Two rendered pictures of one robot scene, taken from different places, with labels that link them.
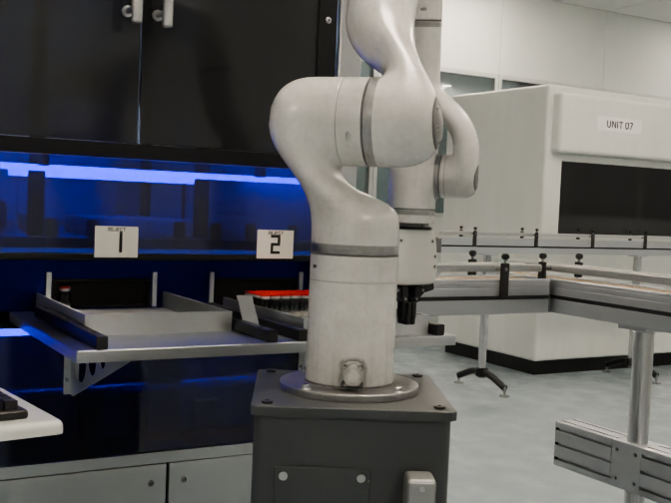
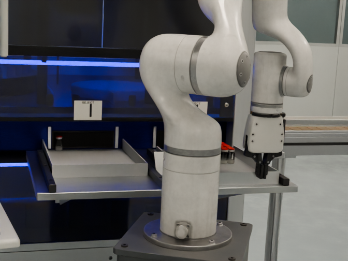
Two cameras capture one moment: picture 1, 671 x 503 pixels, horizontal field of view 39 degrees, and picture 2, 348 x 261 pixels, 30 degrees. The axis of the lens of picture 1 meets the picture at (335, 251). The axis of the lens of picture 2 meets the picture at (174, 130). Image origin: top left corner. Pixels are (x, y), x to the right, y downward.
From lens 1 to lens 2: 0.38 m
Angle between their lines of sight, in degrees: 16
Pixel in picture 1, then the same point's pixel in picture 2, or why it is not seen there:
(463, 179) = (299, 85)
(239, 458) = not seen: hidden behind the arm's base
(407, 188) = (261, 89)
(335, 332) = (173, 203)
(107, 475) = (83, 251)
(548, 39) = not seen: outside the picture
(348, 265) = (181, 162)
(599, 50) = not seen: outside the picture
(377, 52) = (211, 17)
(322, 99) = (167, 53)
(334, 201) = (173, 119)
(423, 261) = (273, 138)
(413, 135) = (222, 80)
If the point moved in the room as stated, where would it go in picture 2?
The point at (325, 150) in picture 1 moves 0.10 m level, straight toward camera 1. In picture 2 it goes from (170, 85) to (157, 90)
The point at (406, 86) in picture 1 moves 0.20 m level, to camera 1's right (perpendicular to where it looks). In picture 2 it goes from (220, 46) to (327, 53)
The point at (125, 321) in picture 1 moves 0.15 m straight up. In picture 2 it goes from (77, 169) to (78, 114)
